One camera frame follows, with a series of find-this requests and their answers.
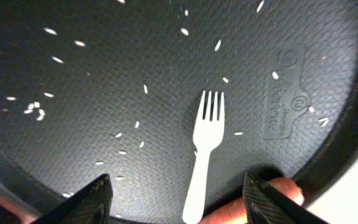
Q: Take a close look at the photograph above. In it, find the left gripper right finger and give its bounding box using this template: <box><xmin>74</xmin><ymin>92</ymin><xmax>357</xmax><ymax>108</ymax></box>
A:
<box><xmin>242</xmin><ymin>172</ymin><xmax>328</xmax><ymax>224</ymax></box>

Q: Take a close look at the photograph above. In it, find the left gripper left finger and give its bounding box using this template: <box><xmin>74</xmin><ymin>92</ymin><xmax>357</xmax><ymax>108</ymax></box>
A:
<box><xmin>33</xmin><ymin>174</ymin><xmax>113</xmax><ymax>224</ymax></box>

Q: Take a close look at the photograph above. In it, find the orange carrot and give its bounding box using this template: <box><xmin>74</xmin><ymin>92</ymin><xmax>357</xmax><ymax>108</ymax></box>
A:
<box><xmin>199</xmin><ymin>177</ymin><xmax>304</xmax><ymax>224</ymax></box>

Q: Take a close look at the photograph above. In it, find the white plastic fork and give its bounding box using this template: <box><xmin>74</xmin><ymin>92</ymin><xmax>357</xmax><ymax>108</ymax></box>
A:
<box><xmin>182</xmin><ymin>91</ymin><xmax>225</xmax><ymax>223</ymax></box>

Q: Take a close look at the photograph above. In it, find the round black tray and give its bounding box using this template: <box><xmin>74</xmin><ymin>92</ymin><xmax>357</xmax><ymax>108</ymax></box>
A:
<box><xmin>0</xmin><ymin>0</ymin><xmax>358</xmax><ymax>223</ymax></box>

